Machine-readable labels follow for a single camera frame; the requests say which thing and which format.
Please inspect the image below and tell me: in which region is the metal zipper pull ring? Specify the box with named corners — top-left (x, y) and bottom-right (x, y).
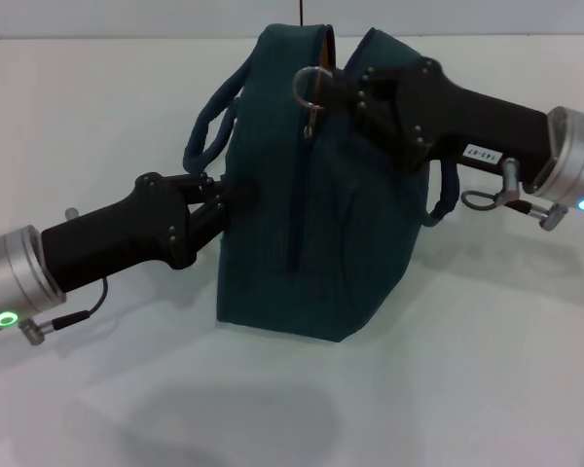
top-left (292, 64), bottom-right (336, 141)

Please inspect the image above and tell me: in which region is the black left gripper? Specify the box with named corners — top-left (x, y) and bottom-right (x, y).
top-left (40, 171), bottom-right (260, 294)

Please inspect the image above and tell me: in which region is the dark teal insulated lunch bag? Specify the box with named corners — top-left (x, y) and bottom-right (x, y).
top-left (182, 22), bottom-right (462, 345)

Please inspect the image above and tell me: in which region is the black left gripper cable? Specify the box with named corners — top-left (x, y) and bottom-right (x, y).
top-left (18, 275), bottom-right (110, 347)

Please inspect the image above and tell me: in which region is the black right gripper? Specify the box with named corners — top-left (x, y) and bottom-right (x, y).
top-left (319, 55), bottom-right (552, 192)

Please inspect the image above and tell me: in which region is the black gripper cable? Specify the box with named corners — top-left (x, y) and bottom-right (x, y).
top-left (459, 157), bottom-right (574, 234)
top-left (18, 275), bottom-right (110, 347)

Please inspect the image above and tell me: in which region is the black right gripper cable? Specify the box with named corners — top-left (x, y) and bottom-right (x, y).
top-left (459, 157), bottom-right (574, 234)

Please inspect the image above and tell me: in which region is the yellow toy banana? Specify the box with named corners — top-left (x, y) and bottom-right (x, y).
top-left (319, 29), bottom-right (336, 69)

